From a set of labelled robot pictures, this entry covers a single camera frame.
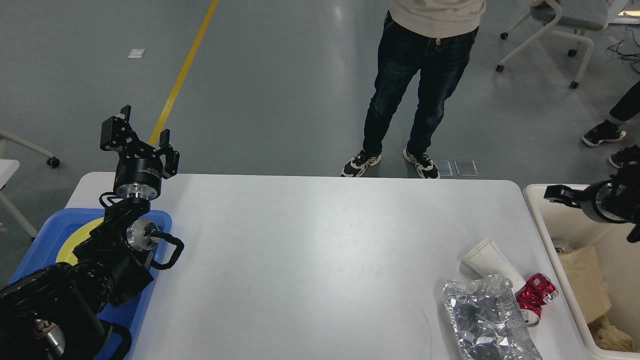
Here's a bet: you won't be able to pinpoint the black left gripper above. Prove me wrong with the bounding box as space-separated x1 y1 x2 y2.
99 105 180 201

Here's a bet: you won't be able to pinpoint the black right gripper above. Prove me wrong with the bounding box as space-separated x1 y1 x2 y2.
543 181 621 224

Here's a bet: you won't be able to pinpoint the brown paper bag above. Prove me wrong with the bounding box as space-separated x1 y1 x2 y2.
558 246 611 324

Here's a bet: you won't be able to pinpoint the white paper cup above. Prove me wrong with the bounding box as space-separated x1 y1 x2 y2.
461 238 526 293

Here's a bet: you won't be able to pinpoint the yellow plastic plate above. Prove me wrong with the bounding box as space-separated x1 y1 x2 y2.
55 217 104 265

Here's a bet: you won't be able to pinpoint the silver foil bag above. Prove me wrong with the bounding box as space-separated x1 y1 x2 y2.
442 275 542 360

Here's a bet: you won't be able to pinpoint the brown paper ball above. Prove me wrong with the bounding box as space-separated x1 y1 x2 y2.
587 315 636 353

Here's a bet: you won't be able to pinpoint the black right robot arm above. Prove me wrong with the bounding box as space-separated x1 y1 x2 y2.
542 162 640 244

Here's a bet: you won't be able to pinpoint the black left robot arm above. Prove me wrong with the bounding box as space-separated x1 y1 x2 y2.
0 105 185 360

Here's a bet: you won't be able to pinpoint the crushed red soda can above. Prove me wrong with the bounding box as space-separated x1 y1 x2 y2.
515 273 559 328

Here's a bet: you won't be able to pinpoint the person in black trousers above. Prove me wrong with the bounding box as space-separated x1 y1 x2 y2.
582 81 640 169

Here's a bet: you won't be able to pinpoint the metal floor outlet plate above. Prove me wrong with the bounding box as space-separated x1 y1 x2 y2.
433 159 454 178

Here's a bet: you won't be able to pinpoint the blue plastic tray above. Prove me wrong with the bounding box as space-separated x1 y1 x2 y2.
9 208 173 360

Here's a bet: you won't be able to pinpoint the person in beige sweater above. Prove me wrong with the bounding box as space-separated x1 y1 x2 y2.
340 0 486 179

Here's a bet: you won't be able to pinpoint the black floor cables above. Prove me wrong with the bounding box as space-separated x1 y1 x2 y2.
606 26 640 76

